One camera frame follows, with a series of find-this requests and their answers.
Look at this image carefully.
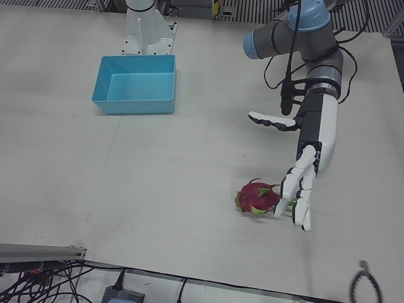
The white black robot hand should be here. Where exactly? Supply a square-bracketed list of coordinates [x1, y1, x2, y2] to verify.
[247, 91, 340, 233]

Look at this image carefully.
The pink dragon fruit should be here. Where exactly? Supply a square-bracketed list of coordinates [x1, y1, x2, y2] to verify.
[234, 177, 299, 217]

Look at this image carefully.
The light blue plastic bin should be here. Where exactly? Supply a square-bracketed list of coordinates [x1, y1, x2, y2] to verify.
[91, 54, 177, 115]

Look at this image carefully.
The grey power adapter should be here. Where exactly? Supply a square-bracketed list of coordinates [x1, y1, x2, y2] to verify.
[101, 285, 146, 303]

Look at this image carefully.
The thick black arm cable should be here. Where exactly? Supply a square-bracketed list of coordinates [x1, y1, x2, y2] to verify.
[280, 0, 301, 116]

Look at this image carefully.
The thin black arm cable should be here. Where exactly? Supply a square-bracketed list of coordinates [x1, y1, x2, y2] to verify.
[263, 23, 360, 105]

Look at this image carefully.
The aluminium frame corner profile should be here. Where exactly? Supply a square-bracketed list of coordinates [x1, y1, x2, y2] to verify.
[383, 6, 404, 41]

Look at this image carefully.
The black cable along table edge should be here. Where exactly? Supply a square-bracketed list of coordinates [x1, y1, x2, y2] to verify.
[84, 259, 351, 303]

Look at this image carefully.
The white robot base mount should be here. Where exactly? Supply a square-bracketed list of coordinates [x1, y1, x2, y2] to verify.
[121, 0, 180, 57]

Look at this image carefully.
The aluminium profile rail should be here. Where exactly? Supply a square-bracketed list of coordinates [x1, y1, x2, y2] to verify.
[0, 242, 88, 263]

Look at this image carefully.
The tangled black cable bundle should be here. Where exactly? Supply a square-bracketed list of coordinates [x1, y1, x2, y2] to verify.
[0, 258, 97, 303]

